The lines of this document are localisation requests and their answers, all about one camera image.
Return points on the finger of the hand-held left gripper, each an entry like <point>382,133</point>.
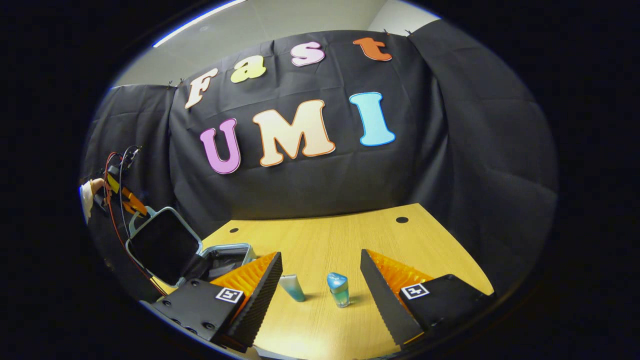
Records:
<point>134,202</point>

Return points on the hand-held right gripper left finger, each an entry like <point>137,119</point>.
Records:
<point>257,305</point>

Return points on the blue squeeze tube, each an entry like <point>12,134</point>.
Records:
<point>292,288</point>

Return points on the light blue suitcase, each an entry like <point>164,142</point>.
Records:
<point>162,245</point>

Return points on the black backdrop cloth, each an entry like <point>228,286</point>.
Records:
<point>320,175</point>

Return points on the blue capped clear bottle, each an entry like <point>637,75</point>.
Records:
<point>340,292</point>

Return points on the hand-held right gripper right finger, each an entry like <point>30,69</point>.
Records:
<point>385,305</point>

